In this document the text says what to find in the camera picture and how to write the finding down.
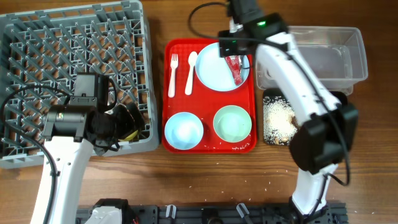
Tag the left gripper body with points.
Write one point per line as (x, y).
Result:
(119, 124)

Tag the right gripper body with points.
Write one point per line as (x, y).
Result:
(232, 43)

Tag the red sauce packet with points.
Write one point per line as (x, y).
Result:
(234, 63)

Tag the yellow plastic cup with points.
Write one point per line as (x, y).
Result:
(129, 137)

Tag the large light blue plate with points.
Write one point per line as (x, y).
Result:
(213, 71)

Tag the white plastic spoon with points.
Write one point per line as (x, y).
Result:
(192, 62)

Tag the white plastic fork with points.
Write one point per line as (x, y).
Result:
(174, 66)

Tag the light blue saucer bowl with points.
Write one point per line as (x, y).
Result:
(183, 131)

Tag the green bowl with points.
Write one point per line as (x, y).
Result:
(232, 123)

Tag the food scraps and rice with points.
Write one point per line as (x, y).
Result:
(278, 119)

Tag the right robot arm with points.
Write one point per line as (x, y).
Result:
(326, 126)

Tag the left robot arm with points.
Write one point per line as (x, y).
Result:
(84, 124)

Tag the black waste tray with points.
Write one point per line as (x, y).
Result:
(273, 99)

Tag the grey dishwasher rack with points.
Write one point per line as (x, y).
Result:
(41, 53)

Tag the red plastic tray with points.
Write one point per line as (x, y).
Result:
(205, 102)

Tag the clear plastic bin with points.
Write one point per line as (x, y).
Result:
(335, 54)

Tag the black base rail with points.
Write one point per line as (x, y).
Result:
(268, 213)

